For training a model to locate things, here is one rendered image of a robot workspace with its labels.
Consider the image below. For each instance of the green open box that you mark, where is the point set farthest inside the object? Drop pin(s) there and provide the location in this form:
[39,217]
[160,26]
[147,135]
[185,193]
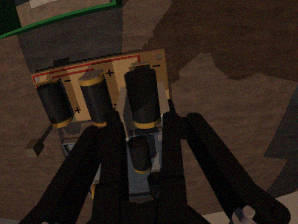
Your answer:
[16,14]

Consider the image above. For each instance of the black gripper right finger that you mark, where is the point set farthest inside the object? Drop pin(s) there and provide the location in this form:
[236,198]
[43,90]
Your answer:
[242,200]

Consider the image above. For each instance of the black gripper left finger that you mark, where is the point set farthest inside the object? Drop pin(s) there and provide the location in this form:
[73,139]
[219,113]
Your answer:
[63,199]

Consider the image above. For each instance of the light grey tray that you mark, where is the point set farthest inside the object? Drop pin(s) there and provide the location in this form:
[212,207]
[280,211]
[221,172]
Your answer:
[138,184]

